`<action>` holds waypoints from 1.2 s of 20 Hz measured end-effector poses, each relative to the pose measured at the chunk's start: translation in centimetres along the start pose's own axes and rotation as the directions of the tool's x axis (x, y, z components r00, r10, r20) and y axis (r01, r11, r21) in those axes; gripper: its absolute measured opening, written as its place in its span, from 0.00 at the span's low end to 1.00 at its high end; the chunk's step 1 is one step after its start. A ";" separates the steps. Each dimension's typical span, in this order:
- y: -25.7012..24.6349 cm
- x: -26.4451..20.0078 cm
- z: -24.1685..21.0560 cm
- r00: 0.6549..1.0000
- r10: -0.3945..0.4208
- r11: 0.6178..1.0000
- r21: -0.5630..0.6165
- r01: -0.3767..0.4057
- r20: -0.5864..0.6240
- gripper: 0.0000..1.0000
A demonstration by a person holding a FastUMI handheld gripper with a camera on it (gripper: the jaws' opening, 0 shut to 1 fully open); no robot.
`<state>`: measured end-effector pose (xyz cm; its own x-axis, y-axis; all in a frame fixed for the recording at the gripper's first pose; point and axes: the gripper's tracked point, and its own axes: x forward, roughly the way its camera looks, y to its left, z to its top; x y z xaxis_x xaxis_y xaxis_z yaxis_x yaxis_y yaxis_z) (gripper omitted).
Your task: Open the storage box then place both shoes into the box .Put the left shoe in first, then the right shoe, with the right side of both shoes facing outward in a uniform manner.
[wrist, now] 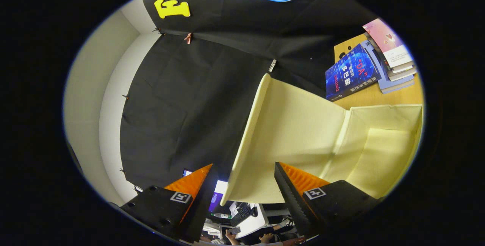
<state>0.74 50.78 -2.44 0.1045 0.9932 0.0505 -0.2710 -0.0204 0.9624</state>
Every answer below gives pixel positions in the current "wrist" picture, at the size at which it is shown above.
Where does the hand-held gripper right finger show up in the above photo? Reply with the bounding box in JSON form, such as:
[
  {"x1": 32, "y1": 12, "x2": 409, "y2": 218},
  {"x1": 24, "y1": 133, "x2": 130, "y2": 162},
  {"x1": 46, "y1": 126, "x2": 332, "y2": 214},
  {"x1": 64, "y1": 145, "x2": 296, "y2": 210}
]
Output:
[{"x1": 274, "y1": 161, "x2": 382, "y2": 238}]

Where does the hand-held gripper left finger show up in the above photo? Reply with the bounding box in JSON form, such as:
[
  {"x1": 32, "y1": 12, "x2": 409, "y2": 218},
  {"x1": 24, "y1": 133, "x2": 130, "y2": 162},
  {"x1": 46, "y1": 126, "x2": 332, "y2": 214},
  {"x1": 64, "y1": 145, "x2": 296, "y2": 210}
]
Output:
[{"x1": 119, "y1": 163, "x2": 219, "y2": 243}]

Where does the cream fabric storage box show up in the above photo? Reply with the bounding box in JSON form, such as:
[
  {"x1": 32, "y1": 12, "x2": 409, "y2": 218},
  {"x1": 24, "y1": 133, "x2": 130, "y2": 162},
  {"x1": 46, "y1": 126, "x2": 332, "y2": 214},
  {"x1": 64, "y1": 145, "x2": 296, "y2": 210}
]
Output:
[{"x1": 221, "y1": 73, "x2": 424, "y2": 205}]

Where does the lit monitor screen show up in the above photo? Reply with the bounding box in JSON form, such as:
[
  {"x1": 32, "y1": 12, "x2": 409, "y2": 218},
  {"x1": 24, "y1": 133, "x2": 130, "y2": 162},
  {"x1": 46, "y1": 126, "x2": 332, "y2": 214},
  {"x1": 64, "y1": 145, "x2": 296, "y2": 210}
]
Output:
[{"x1": 208, "y1": 180, "x2": 229, "y2": 213}]

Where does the white office desk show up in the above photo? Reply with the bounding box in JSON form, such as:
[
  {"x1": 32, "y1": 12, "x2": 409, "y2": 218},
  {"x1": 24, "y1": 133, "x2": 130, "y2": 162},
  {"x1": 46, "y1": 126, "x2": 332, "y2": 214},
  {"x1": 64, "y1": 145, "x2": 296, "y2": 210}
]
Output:
[{"x1": 230, "y1": 202, "x2": 269, "y2": 239}]

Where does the black keyboard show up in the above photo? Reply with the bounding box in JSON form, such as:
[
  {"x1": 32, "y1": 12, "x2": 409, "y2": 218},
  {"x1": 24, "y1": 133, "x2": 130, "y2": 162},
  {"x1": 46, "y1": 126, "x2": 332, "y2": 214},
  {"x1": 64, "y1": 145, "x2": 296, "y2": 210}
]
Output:
[{"x1": 230, "y1": 205, "x2": 254, "y2": 228}]

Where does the dark blue book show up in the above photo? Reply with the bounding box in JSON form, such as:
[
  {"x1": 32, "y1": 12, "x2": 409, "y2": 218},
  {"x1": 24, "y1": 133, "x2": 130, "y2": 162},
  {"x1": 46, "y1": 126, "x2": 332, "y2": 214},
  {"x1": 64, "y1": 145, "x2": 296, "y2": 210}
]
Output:
[{"x1": 325, "y1": 43, "x2": 382, "y2": 102}]

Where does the grey book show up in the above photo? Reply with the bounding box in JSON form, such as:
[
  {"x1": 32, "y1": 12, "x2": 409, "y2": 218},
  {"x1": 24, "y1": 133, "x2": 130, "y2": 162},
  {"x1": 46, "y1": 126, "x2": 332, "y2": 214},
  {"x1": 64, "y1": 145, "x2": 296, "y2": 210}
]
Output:
[{"x1": 386, "y1": 61, "x2": 418, "y2": 82}]

